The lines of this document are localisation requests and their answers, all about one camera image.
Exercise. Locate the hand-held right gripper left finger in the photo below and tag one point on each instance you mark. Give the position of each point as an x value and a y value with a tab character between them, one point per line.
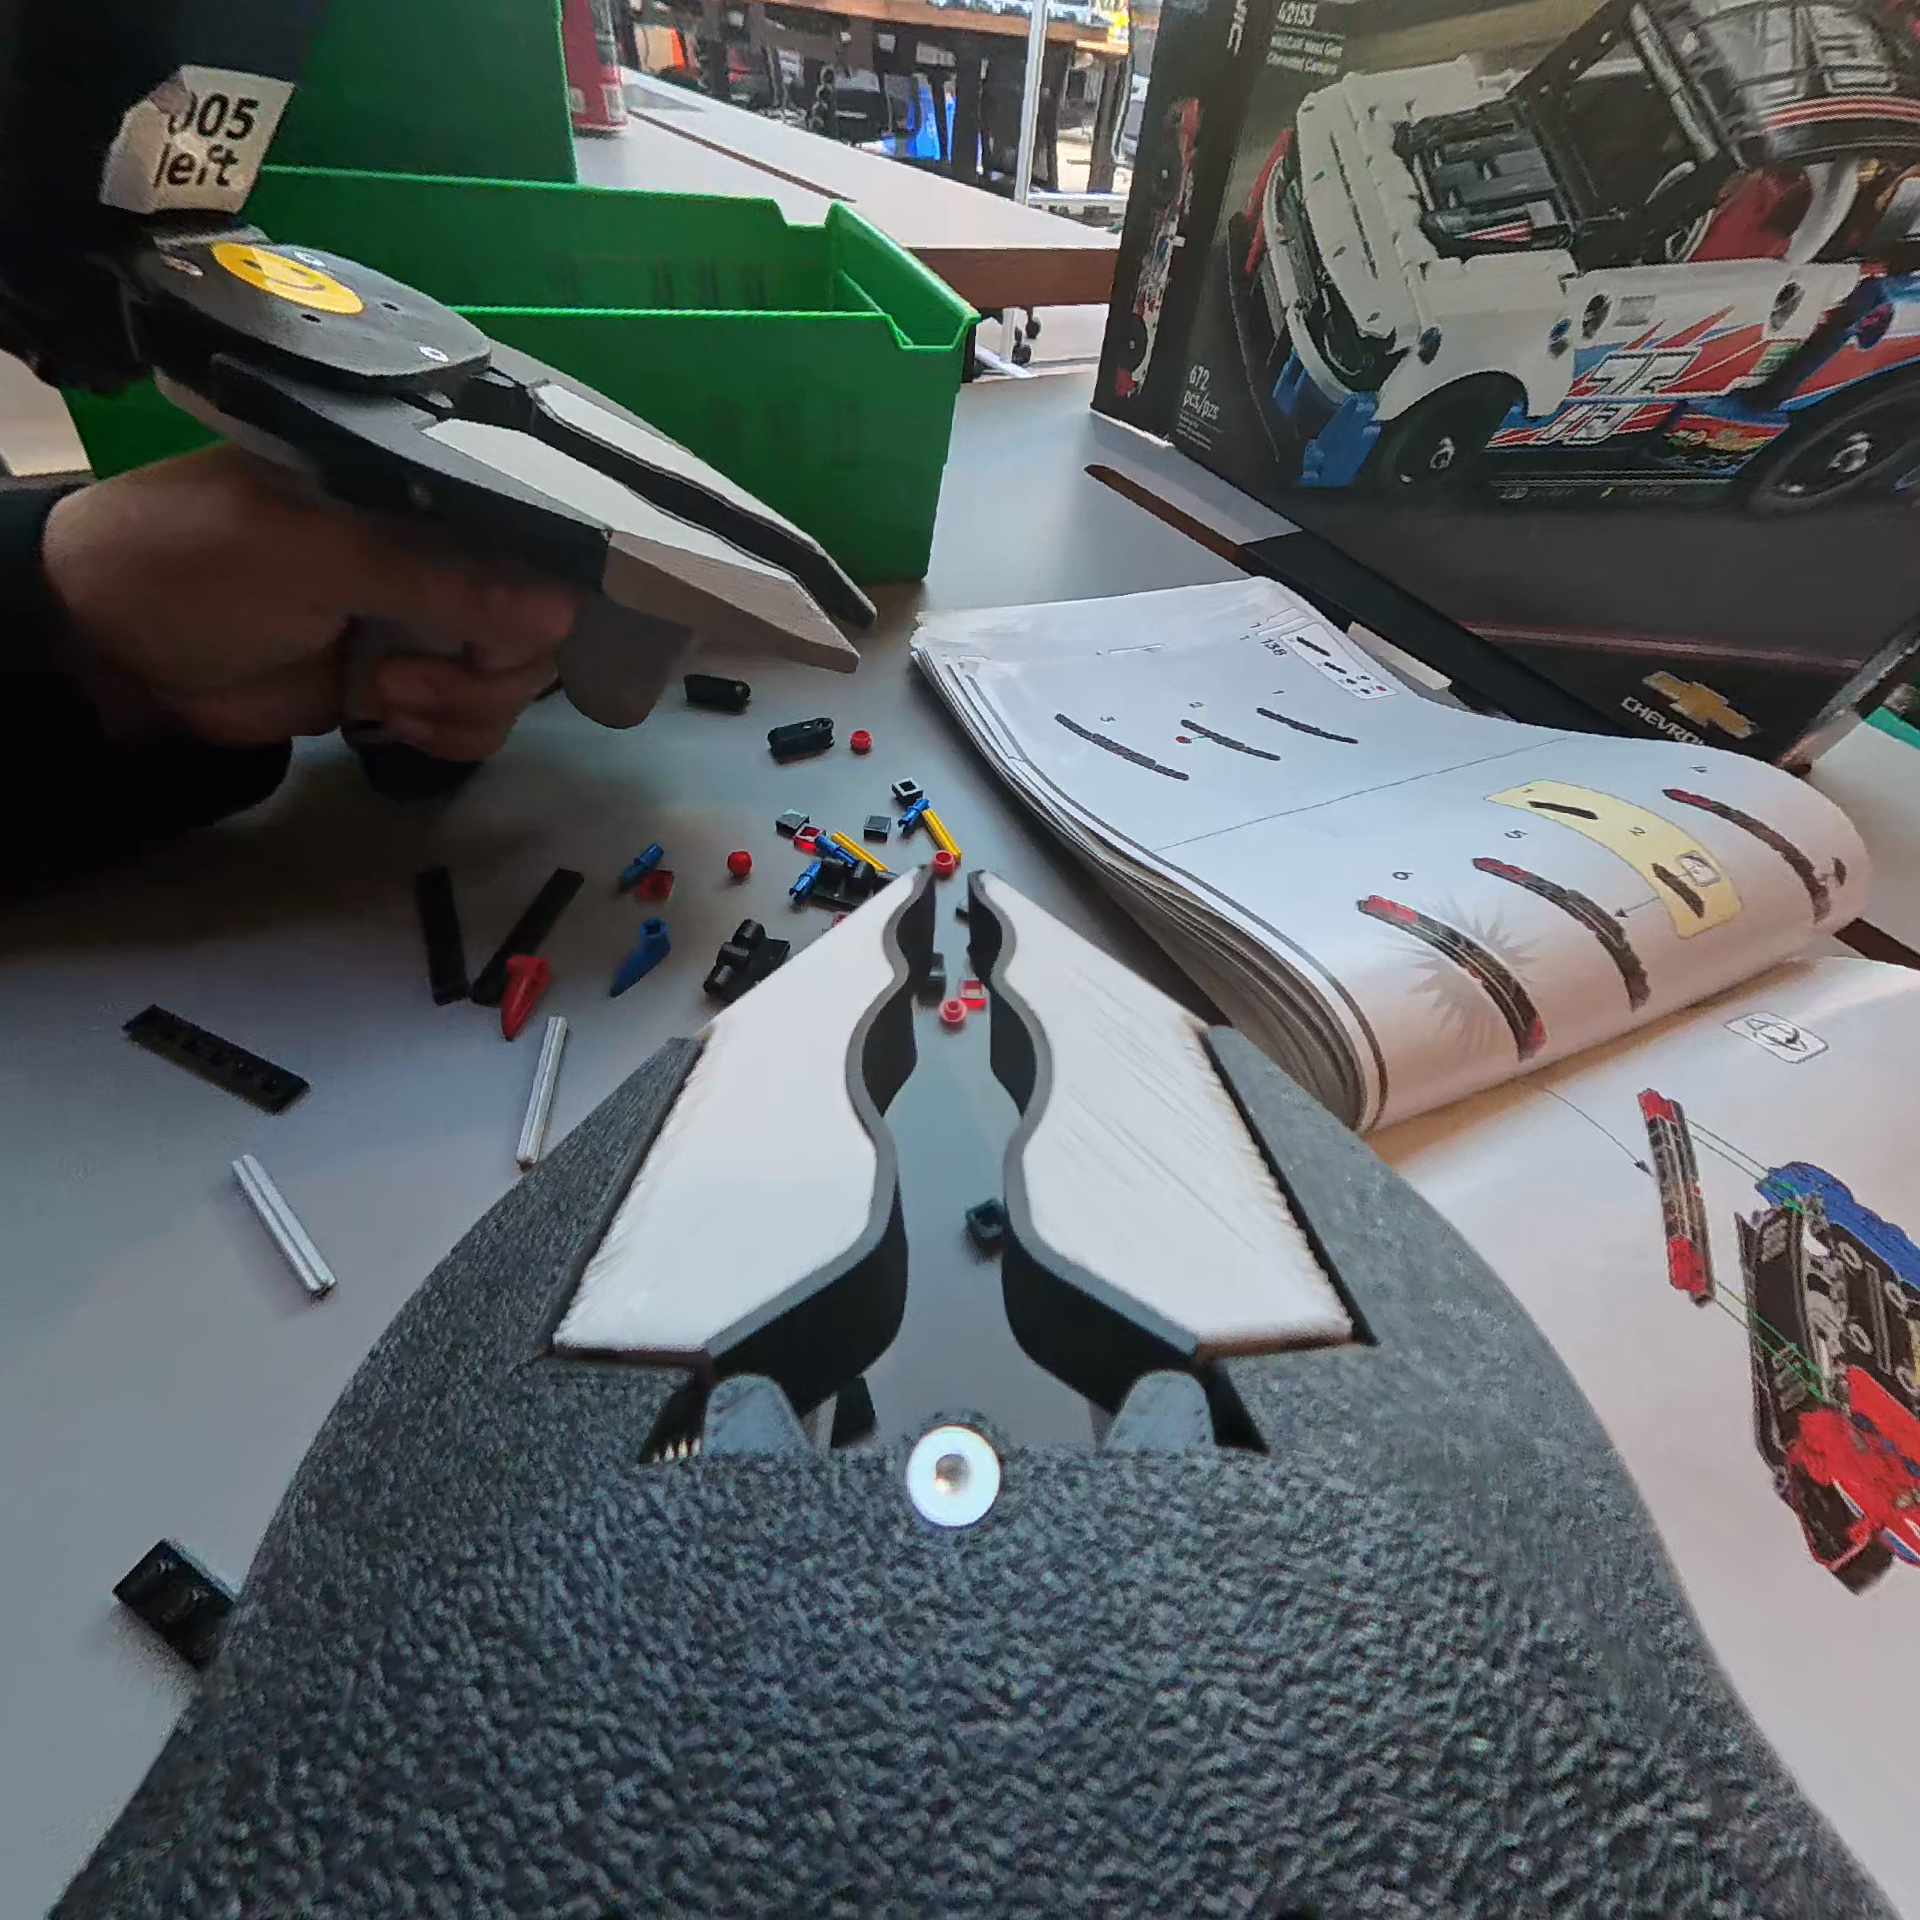
736	1186

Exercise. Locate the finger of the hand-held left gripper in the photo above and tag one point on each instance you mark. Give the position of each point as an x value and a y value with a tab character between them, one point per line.
707	592
674	467

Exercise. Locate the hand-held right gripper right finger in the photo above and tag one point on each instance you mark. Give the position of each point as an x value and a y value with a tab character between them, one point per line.
1172	1186

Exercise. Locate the black narrow toy beam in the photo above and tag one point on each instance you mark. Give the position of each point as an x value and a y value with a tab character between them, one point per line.
440	936
527	935

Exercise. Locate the person's left forearm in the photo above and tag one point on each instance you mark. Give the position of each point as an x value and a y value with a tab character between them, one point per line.
60	780

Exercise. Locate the grey desk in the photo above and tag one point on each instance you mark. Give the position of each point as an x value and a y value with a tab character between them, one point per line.
148	1351

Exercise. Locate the person's left hand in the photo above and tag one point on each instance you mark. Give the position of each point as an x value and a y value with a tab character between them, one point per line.
195	599

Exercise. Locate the green plastic bin with divider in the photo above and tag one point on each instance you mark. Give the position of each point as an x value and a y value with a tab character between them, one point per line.
748	448

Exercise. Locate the black double-hole toy connector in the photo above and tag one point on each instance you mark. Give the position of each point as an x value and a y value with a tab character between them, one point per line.
715	693

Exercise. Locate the black rounded toy connector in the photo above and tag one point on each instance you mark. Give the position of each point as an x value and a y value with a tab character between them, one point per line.
801	738

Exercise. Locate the small black square toy plate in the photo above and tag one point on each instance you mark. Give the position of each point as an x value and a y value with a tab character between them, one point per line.
988	1225

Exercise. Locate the grey toy axle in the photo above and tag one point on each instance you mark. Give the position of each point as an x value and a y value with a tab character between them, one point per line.
542	1093
279	1225

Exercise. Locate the blue toy fang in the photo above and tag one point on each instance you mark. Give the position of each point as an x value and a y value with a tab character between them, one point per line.
644	953

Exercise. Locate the blue toy pin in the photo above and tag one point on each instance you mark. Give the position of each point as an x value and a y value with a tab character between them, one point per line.
641	869

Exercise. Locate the red toy fang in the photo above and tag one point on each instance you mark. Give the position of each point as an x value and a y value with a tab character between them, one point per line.
527	995

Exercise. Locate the black toy hinge piece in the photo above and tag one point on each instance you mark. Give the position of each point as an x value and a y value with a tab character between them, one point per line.
844	883

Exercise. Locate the open instruction booklet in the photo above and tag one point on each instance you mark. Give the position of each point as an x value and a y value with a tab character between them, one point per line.
1274	810

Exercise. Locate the red can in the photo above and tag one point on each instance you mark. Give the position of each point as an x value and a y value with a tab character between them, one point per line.
595	76

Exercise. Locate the black flat toy beam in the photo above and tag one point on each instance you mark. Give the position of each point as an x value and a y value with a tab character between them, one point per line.
217	1061

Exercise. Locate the long black studded toy plate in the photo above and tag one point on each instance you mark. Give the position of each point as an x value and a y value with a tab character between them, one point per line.
172	1598

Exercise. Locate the black toy car kit box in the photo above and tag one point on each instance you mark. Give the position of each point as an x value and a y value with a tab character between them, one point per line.
1426	494

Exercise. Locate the black toy bracket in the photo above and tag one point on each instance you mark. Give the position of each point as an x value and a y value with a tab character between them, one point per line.
744	963

